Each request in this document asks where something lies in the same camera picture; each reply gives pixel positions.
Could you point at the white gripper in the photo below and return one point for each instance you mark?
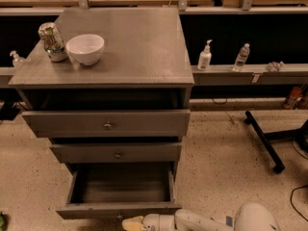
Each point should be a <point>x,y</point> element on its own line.
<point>154,222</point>

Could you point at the grey bottom drawer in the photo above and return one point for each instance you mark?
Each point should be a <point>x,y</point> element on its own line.
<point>123,190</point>

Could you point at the grey drawer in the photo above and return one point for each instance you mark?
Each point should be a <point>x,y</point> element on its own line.
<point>98,124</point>
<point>123,190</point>
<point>76,153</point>

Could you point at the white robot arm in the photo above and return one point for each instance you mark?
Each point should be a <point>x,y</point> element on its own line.
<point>250,217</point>

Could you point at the grey middle drawer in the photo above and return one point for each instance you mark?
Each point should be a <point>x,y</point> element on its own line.
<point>76,153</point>

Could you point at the grey top drawer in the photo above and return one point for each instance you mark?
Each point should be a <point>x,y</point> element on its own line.
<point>98,124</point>

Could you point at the grey wooden drawer cabinet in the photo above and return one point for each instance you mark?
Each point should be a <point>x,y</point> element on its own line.
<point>144,67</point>

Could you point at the white pump lotion bottle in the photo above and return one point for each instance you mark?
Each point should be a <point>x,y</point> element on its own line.
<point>205,57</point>

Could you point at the white ceramic bowl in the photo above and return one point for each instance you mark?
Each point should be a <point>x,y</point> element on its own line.
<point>86,49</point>

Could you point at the black stand base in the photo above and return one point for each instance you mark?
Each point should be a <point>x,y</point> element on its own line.
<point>300,135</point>

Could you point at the green label drink can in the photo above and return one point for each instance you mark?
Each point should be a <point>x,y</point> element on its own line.
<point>53,43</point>

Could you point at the orange spray can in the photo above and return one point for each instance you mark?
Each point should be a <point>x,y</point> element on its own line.
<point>291,99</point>

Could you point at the clear pump sanitizer bottle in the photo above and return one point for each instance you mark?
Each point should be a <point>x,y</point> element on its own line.
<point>17,60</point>

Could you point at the clear plastic water bottle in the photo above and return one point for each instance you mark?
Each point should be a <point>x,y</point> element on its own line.
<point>242,57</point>

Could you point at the crumpled plastic wrapper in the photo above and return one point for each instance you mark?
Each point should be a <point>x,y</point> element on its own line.
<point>275,66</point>

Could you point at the grey metal ledge rail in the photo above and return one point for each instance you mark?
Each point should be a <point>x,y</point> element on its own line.
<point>250,74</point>

